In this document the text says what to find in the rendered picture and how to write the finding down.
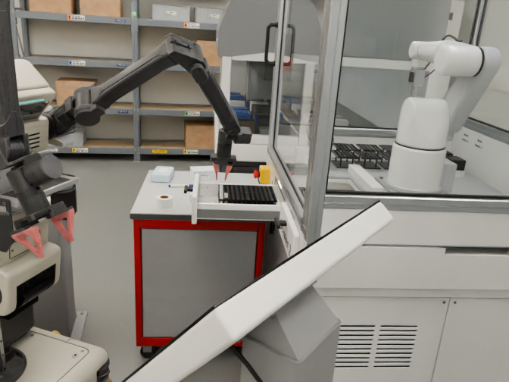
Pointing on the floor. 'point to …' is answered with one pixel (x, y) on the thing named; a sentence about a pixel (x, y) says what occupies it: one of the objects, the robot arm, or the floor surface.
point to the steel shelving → (157, 147)
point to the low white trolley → (187, 259)
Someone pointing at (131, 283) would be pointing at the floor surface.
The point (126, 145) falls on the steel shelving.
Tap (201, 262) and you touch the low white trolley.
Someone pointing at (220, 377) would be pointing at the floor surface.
